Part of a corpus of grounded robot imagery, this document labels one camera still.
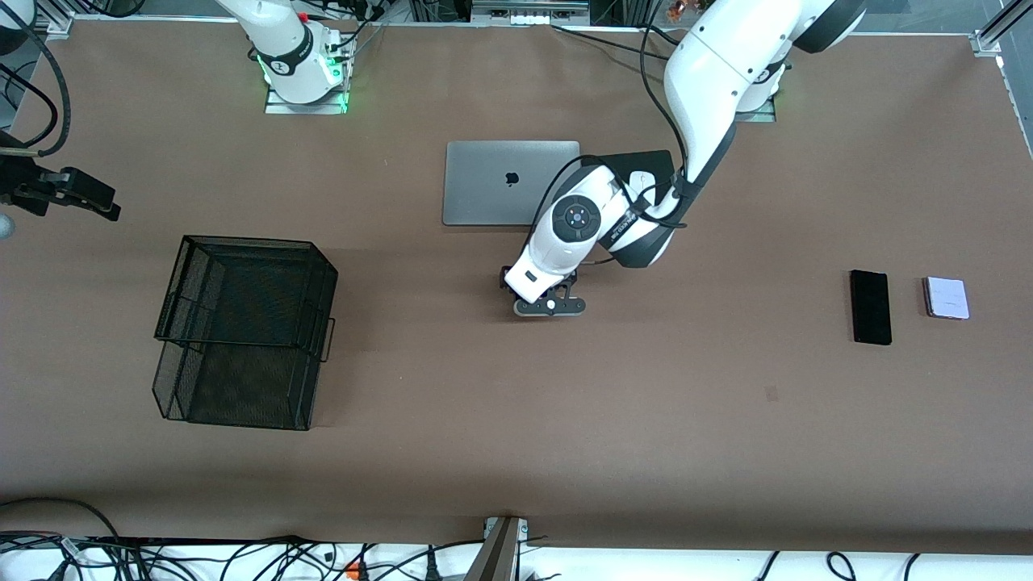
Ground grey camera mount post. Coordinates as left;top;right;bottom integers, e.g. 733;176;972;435
464;516;529;581

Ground black base connector cables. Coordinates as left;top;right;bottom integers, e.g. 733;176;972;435
323;0;390;59

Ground black wire mesh tray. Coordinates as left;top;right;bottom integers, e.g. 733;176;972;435
153;235;338;432

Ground black mouse pad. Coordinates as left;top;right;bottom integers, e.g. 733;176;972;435
599;149;675;185

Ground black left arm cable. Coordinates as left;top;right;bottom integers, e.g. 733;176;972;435
529;20;719;243

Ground black looped floor cable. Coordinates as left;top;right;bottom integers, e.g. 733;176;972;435
220;542;340;581

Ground thick dark curved cable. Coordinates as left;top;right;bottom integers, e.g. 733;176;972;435
0;497;122;543

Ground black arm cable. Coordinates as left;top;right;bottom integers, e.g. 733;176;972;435
0;0;73;158
529;20;719;243

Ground long black smartphone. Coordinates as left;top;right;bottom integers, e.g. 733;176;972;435
849;270;893;346

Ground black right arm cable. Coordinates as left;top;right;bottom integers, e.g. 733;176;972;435
0;0;73;158

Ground white flip phone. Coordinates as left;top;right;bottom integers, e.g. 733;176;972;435
922;276;971;321

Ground long black table cable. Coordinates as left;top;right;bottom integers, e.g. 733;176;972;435
551;24;675;62

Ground silver closed laptop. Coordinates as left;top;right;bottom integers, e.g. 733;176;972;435
442;141;582;227

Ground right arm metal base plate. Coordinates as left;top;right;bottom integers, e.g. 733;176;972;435
265;32;356;115

